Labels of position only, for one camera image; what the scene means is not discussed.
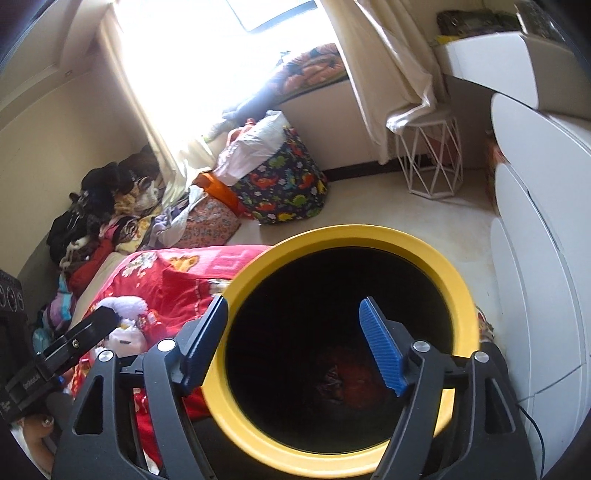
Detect white plastic bag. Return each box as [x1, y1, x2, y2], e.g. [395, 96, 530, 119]
[103, 319, 147, 358]

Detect yellow rimmed black trash bin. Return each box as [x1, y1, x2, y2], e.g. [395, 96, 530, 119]
[203, 225, 479, 479]

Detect left hand painted nails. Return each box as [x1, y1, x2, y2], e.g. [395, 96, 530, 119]
[22, 414, 55, 470]

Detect striped purple cloth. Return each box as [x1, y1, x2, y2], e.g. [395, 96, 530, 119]
[42, 274, 76, 332]

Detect red floral bed quilt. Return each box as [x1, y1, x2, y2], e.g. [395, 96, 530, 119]
[68, 244, 274, 467]

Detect pile of dark clothes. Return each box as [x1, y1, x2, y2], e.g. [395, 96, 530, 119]
[46, 145, 160, 264]

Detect floral pink box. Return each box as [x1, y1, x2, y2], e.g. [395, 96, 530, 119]
[174, 196, 240, 248]

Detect orange bag beside bed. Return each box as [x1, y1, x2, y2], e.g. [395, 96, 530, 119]
[192, 172, 242, 216]

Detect dinosaur print laundry basket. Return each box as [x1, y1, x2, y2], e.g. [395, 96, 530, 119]
[230, 126, 329, 225]

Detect white clothes in basket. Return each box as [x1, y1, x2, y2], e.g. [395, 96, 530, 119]
[213, 111, 290, 187]

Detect white dresser cabinet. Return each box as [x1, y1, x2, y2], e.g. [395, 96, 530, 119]
[436, 32, 590, 475]

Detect cream curtain left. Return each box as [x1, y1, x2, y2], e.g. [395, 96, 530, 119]
[97, 3, 215, 206]

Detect cream curtain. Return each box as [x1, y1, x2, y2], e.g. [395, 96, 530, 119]
[320, 1, 446, 164]
[97, 3, 215, 206]

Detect dark blue jacket on sill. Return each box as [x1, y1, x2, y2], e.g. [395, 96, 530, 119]
[221, 91, 276, 126]

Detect cream curtain right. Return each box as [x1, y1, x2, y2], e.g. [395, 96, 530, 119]
[320, 1, 446, 164]

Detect orange patterned blanket on sill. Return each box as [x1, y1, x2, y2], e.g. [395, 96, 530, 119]
[269, 43, 348, 97]

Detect black bag on dresser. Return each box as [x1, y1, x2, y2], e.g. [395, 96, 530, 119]
[436, 9, 521, 37]

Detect white wire side stool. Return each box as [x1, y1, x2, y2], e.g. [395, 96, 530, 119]
[394, 105, 464, 200]

